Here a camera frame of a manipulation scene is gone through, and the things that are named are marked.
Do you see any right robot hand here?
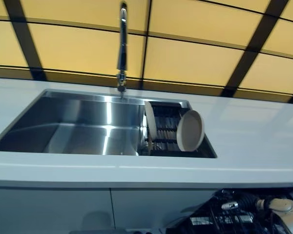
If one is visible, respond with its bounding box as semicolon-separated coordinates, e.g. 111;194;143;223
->
220;194;259;212

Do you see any beige round ceramic plate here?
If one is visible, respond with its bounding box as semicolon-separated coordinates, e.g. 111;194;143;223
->
176;109;206;152
144;100;159;142

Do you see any black built-in dishwasher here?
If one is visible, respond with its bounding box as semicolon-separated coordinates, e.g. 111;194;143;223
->
161;187;293;234

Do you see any narrow white cabinet door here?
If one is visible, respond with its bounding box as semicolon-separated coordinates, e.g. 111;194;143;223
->
109;187;220;234

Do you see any stainless steel sink basin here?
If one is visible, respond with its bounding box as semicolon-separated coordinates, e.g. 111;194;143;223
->
0;88;218;159

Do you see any wide white cabinet door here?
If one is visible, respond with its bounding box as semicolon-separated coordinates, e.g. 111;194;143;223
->
0;186;113;234

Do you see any chrome gooseneck kitchen faucet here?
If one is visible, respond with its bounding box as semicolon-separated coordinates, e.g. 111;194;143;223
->
116;0;129;99

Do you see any black wire dish rack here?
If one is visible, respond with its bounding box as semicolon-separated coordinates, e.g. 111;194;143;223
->
144;102;206;156

